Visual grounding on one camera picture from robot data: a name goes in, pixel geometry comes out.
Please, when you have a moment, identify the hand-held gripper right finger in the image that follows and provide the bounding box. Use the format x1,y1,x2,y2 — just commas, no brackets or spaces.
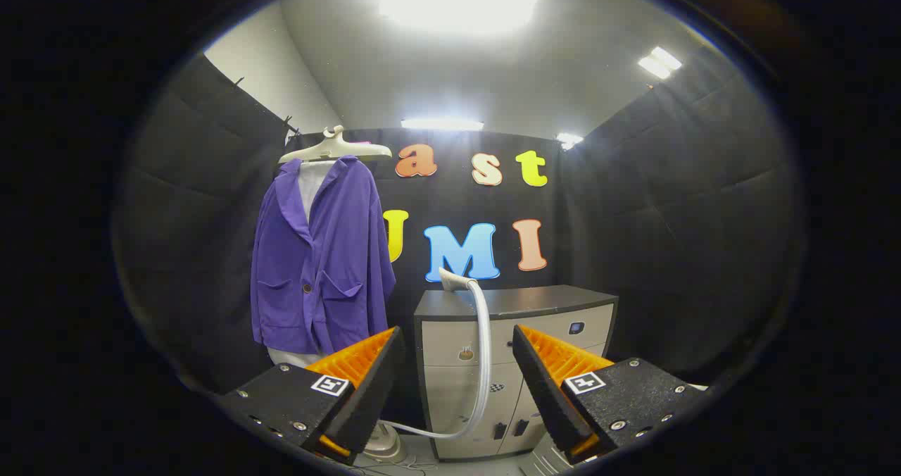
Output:
512,325,712,466

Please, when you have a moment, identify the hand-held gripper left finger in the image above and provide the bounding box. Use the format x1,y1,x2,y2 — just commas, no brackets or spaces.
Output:
218,326,405,466

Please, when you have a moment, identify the garment steamer base unit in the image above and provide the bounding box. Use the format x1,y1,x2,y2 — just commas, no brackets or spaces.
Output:
363,423,408,465

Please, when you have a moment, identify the purple corduroy jacket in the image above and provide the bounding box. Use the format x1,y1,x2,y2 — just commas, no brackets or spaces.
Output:
250,156,396,356

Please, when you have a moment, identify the white garment form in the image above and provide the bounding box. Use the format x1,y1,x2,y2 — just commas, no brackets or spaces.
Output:
266,159,337,370

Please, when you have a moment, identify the white clothes hanger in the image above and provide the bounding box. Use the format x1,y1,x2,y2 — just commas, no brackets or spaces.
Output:
279,125,393,164

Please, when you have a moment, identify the grey ribbed plastic object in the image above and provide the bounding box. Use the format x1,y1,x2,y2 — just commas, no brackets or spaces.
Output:
519,434,565,476

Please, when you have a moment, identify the grey cabinet with dark top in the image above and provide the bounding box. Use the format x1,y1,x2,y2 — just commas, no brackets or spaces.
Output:
414,284,620,461

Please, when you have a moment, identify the ceiling strip light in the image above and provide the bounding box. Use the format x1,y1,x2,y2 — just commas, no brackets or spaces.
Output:
401,117,485,132

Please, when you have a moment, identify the ceiling panel light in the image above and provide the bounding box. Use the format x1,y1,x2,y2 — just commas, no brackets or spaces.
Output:
637,46,682,80

